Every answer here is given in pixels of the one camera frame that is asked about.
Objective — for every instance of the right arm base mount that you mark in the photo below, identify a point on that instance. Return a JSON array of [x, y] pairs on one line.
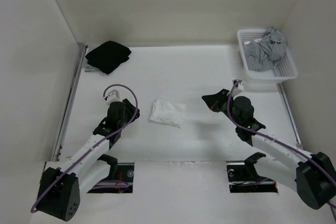
[[243, 178]]

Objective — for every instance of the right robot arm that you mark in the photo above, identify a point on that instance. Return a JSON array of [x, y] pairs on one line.
[[311, 176]]

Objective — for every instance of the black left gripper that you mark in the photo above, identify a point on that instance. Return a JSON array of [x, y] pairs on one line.
[[129, 108]]

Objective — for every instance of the white plastic basket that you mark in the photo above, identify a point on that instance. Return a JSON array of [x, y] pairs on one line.
[[286, 70]]

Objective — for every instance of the grey tank top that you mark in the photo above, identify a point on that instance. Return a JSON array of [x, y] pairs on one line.
[[267, 53]]

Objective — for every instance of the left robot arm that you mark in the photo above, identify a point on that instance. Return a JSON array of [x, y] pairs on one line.
[[61, 188]]

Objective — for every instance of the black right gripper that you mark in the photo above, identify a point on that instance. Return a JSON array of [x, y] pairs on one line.
[[213, 100]]

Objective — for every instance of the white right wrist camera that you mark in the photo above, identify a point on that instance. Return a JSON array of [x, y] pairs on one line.
[[238, 87]]

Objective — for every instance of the folded black tank top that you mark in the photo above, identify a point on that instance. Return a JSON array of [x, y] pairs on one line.
[[108, 56]]

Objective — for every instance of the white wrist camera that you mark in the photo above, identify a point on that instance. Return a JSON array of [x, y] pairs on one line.
[[112, 96], [238, 87]]

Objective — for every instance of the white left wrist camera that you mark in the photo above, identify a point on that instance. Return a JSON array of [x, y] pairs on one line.
[[112, 96]]

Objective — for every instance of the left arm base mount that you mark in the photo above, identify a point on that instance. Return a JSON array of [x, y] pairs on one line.
[[119, 180]]

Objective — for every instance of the white tank top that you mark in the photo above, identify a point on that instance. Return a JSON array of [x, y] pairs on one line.
[[167, 113]]

